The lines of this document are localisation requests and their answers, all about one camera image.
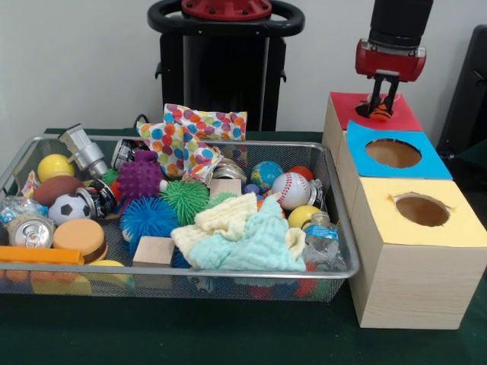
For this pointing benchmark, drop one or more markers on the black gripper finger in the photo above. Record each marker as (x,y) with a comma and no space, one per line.
(392,95)
(376,95)

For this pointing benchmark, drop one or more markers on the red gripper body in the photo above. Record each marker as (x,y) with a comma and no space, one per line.
(390,62)

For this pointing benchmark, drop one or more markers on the orange striped tiger plush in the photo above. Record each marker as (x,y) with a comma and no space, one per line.
(382,113)

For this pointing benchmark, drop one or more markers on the blue green globe ball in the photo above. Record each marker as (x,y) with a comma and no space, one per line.
(266,175)

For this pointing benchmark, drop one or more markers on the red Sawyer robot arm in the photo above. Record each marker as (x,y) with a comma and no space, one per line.
(401,21)

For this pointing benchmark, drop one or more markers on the wooden three-hole box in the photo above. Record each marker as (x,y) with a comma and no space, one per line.
(411,281)

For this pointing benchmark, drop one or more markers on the shallow mesh bin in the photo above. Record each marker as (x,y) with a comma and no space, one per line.
(228,292)

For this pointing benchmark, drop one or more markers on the black upright panel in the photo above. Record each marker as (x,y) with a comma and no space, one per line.
(468,95)

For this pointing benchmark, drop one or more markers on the dark green side-table cloth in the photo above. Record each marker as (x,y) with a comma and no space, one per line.
(475,163)

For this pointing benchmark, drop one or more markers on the white baseball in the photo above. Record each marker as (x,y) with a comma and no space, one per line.
(291,190)

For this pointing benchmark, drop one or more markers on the yellow ball with black band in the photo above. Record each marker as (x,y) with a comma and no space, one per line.
(302,216)

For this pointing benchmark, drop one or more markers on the green spiky ball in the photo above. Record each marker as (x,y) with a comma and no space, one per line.
(184,199)
(220,197)

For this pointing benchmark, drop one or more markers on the teal muslin cloth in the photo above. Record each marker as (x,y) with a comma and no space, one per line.
(251,247)

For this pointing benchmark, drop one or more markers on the pale yellow muslin cloth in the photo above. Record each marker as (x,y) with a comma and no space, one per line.
(220,218)

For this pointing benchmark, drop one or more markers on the purple knobbly toy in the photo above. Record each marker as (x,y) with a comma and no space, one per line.
(141,176)

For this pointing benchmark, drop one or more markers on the blue spiky ball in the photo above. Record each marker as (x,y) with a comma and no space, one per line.
(148,220)

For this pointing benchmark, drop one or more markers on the dark green table cloth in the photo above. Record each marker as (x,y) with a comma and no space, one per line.
(190,334)

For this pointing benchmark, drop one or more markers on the orange foam disc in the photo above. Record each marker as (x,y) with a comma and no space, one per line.
(80,235)

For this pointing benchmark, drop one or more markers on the plain yellow ball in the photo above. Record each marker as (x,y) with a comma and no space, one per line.
(55,167)

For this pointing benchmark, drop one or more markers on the brown toy football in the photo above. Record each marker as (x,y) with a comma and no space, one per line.
(57,190)

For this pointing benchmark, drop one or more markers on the orange toy brick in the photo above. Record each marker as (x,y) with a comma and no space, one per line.
(38,255)

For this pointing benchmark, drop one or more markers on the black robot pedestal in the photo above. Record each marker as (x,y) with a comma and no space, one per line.
(228,76)

